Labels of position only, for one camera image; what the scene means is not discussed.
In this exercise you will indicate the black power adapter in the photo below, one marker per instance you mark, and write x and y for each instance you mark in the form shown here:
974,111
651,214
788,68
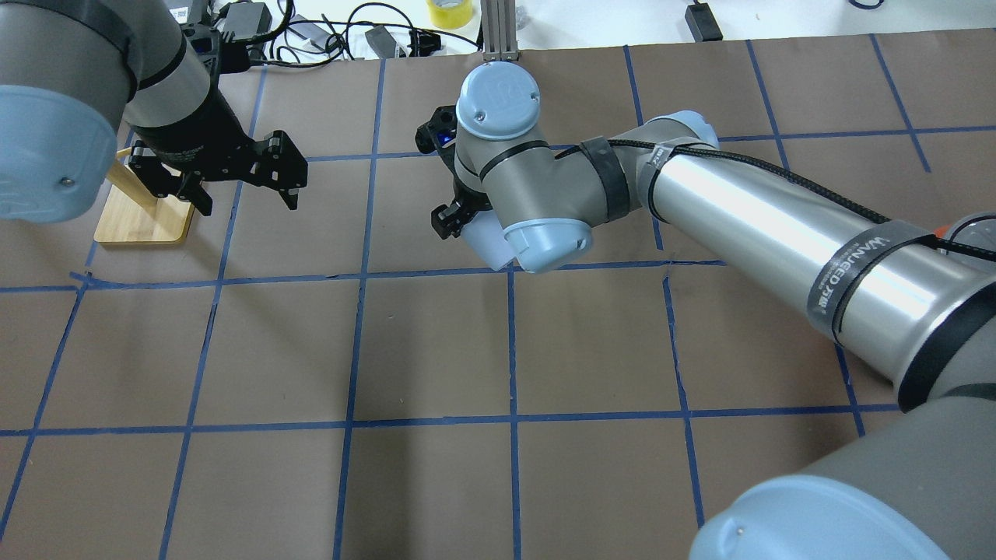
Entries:
383,44

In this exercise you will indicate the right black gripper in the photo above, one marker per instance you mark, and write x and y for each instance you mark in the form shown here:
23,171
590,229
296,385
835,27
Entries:
450,220

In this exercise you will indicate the white plastic cup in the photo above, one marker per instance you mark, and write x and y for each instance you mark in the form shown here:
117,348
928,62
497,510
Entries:
485,236

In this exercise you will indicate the wooden cup stand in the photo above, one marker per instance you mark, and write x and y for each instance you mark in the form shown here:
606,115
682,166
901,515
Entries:
131,216

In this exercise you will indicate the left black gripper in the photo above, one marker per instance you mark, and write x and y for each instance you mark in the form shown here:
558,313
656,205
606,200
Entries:
189,129

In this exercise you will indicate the aluminium frame post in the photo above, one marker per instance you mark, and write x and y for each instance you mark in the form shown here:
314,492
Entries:
499,32

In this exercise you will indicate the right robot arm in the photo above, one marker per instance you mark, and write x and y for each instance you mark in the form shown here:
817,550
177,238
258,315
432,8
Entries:
635,407

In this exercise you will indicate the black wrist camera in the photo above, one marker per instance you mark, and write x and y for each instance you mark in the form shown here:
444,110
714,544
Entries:
438,132

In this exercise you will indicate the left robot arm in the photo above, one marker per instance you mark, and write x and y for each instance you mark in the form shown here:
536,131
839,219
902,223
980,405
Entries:
74,71

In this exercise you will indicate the yellow tape roll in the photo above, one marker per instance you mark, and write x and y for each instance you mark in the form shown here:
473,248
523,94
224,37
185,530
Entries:
450,14

